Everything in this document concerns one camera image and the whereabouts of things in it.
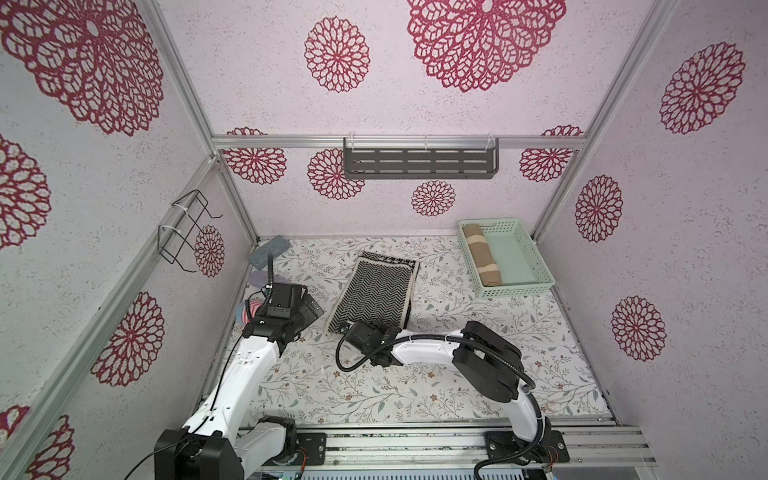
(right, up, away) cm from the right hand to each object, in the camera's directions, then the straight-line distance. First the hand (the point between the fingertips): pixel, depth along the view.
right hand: (374, 327), depth 94 cm
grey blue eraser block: (-39, +27, +22) cm, 52 cm away
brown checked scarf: (+39, +22, +15) cm, 47 cm away
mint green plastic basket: (+55, +19, +18) cm, 61 cm away
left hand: (-19, +5, -10) cm, 22 cm away
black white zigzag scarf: (+2, +11, +9) cm, 15 cm away
